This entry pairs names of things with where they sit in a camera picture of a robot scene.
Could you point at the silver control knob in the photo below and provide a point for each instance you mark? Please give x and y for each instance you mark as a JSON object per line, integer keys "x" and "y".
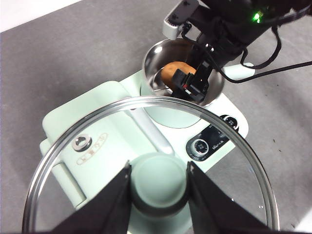
{"x": 230, "y": 121}
{"x": 200, "y": 146}

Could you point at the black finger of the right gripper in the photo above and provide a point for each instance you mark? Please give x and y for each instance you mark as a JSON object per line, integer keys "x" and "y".
{"x": 185, "y": 95}
{"x": 180, "y": 78}

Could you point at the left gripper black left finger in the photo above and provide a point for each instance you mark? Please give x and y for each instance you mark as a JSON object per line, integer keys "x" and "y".
{"x": 109, "y": 209}

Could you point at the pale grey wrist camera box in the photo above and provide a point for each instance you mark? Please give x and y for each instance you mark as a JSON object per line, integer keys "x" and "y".
{"x": 175, "y": 22}

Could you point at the brown potato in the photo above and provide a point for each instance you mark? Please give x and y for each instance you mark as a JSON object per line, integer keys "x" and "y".
{"x": 168, "y": 72}

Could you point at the mint green breakfast machine base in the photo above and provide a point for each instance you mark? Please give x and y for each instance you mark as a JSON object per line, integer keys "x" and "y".
{"x": 231, "y": 108}

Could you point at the glass lid with green knob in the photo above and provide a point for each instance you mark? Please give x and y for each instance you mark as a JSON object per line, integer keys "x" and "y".
{"x": 158, "y": 182}

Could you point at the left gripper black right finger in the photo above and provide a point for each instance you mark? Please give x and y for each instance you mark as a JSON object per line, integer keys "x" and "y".
{"x": 209, "y": 209}

